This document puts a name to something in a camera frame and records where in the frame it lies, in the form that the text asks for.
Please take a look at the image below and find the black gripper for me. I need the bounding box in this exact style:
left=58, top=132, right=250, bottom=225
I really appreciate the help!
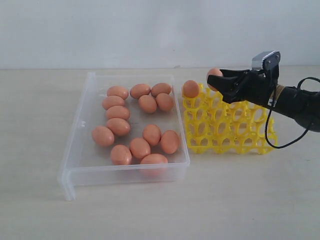
left=207, top=65, right=279, bottom=108

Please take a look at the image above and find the brown egg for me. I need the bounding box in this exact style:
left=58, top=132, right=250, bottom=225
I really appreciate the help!
left=182, top=80, right=200, bottom=98
left=160, top=130, right=180, bottom=154
left=129, top=83, right=151, bottom=99
left=142, top=124, right=162, bottom=146
left=105, top=105, right=131, bottom=120
left=110, top=144, right=132, bottom=165
left=155, top=93, right=174, bottom=112
left=129, top=137, right=151, bottom=160
left=102, top=95, right=125, bottom=110
left=151, top=82, right=172, bottom=98
left=206, top=67, right=224, bottom=92
left=106, top=85, right=129, bottom=100
left=91, top=125, right=115, bottom=147
left=138, top=95, right=158, bottom=114
left=106, top=117, right=131, bottom=137

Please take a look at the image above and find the clear plastic bin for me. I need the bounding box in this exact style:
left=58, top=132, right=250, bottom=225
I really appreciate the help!
left=57, top=72, right=190, bottom=201

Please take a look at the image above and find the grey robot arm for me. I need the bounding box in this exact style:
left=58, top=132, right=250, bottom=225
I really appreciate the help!
left=207, top=66, right=320, bottom=133

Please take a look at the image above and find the yellow plastic egg tray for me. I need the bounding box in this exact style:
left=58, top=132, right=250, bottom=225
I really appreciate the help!
left=182, top=83, right=278, bottom=155

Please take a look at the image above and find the brown egg frontmost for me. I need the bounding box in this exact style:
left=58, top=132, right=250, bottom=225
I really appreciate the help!
left=140, top=153, right=168, bottom=177

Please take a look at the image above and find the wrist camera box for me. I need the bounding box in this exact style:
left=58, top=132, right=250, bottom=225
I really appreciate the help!
left=251, top=50, right=281, bottom=71

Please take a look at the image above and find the black cable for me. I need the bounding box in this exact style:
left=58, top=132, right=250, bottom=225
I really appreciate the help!
left=264, top=76, right=320, bottom=149

